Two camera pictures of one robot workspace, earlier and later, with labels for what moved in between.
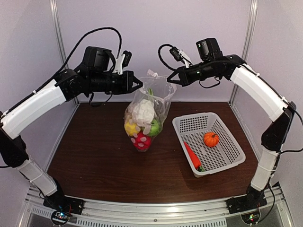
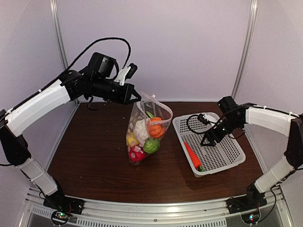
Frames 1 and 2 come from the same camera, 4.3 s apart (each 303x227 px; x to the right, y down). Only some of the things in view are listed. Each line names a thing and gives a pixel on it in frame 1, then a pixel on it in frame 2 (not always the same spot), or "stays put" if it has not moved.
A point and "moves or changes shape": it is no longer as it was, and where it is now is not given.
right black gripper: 186,79 to 215,135
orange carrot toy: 193,154 stays put
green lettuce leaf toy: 201,169 stays put
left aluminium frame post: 54,4 stays put
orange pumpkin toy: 210,139 moves or changes shape
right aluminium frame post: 248,40 stays put
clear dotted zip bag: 144,118 moves or changes shape
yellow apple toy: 131,128 to 132,140
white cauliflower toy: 143,112 to 141,131
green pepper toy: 155,128 to 151,145
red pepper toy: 142,141 to 136,154
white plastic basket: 192,129 stays put
